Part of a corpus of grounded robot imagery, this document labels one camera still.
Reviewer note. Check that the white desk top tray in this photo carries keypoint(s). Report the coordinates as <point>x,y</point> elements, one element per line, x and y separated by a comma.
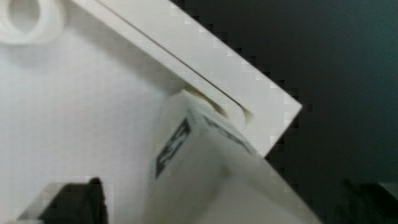
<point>101,56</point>

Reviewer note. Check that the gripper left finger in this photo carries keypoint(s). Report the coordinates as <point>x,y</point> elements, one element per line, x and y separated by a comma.
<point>70,204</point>

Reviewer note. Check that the white desk leg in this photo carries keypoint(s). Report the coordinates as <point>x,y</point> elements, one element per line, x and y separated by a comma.
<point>214,183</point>

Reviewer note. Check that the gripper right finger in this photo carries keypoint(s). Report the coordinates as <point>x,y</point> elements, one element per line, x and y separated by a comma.
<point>369,203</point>

